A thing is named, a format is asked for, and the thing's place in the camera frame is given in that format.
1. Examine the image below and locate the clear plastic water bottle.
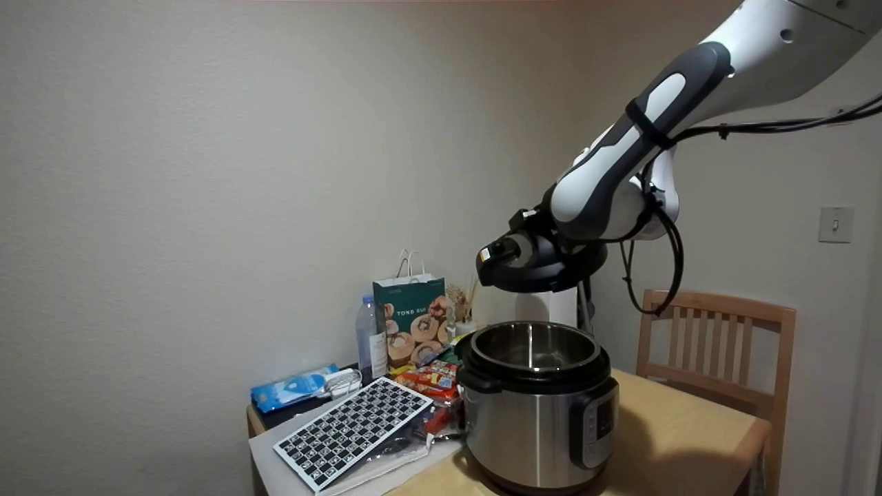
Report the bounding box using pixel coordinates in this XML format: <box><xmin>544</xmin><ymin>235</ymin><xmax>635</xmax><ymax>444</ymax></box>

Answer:
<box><xmin>355</xmin><ymin>295</ymin><xmax>391</xmax><ymax>383</ymax></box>

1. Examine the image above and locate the blue plastic package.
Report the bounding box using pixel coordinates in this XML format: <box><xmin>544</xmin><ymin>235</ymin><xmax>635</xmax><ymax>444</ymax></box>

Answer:
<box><xmin>248</xmin><ymin>367</ymin><xmax>340</xmax><ymax>422</ymax></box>

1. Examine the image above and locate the steel pressure cooker pot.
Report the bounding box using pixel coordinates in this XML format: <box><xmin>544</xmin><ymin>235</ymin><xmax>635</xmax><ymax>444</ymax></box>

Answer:
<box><xmin>456</xmin><ymin>317</ymin><xmax>623</xmax><ymax>492</ymax></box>

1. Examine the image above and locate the checkerboard calibration board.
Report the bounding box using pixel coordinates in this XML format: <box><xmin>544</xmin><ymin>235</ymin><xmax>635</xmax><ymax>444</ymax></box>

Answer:
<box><xmin>270</xmin><ymin>375</ymin><xmax>435</xmax><ymax>496</ymax></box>

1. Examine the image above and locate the red snack packet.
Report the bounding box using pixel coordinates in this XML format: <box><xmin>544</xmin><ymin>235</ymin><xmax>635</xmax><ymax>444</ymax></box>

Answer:
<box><xmin>391</xmin><ymin>357</ymin><xmax>463</xmax><ymax>436</ymax></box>

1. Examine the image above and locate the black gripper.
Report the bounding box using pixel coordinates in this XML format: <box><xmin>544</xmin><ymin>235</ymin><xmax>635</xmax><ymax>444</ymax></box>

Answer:
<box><xmin>508</xmin><ymin>204</ymin><xmax>566</xmax><ymax>244</ymax></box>

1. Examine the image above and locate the white wall light switch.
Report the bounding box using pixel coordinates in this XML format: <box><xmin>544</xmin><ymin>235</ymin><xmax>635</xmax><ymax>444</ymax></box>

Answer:
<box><xmin>816</xmin><ymin>200</ymin><xmax>858</xmax><ymax>248</ymax></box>

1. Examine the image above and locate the wooden chair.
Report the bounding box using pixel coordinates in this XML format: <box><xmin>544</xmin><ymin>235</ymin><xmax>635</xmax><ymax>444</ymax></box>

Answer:
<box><xmin>635</xmin><ymin>287</ymin><xmax>799</xmax><ymax>496</ymax></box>

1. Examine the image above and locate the white paper towel roll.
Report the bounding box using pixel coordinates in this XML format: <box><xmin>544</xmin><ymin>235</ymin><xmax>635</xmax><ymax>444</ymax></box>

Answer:
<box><xmin>475</xmin><ymin>287</ymin><xmax>585</xmax><ymax>330</ymax></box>

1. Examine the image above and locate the green printed snack bag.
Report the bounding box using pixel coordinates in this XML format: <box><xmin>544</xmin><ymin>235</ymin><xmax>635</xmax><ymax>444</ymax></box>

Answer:
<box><xmin>369</xmin><ymin>248</ymin><xmax>449</xmax><ymax>368</ymax></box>

